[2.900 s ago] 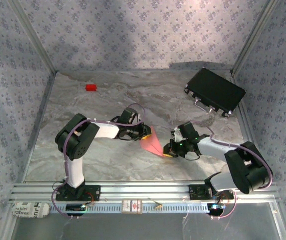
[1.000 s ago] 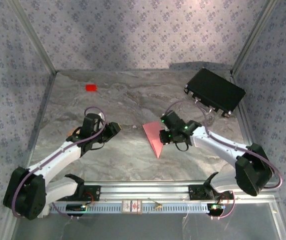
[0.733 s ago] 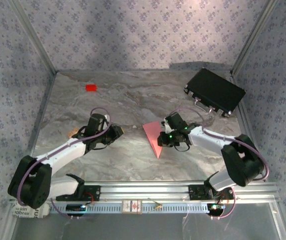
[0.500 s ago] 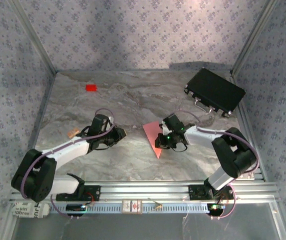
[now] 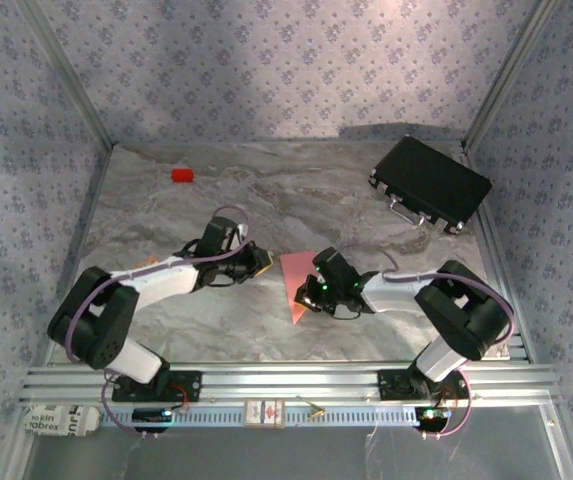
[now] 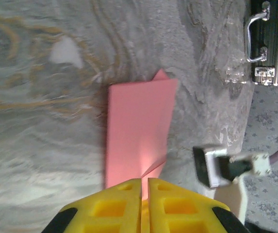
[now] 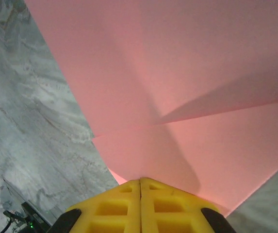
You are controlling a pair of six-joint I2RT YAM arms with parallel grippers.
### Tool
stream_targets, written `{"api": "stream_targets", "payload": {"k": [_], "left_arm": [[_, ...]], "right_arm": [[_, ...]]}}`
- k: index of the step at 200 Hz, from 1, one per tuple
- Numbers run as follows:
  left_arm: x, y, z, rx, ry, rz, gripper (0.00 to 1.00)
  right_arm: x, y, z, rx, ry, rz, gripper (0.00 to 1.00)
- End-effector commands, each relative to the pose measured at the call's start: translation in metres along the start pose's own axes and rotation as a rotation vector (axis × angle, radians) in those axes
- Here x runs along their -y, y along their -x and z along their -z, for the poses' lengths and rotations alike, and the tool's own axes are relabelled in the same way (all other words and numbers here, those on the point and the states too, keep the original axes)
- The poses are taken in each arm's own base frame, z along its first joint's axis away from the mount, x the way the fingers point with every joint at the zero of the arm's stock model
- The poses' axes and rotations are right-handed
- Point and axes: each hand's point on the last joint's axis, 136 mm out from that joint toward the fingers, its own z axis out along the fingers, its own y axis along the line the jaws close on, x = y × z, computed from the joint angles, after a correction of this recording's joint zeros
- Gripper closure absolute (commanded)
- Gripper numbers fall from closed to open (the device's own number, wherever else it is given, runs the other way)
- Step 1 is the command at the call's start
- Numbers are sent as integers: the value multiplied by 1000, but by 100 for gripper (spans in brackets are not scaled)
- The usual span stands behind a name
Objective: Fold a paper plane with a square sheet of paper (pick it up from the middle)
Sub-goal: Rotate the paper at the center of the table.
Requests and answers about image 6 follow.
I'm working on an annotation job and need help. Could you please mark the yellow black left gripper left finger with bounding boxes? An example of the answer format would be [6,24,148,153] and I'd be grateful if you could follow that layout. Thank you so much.
[41,178,142,233]

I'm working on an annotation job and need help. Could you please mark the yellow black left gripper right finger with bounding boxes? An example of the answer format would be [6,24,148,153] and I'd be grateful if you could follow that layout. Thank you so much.
[147,177,251,233]

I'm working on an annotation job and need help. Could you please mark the pink cloth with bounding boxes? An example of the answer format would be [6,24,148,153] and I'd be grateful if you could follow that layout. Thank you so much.
[104,68,179,190]

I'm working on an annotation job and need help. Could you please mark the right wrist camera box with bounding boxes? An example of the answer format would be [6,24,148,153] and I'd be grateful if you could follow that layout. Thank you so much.
[192,145,273,224]

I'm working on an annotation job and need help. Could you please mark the black case with metal handle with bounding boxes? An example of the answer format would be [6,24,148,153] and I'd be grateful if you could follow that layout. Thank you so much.
[244,0,278,87]

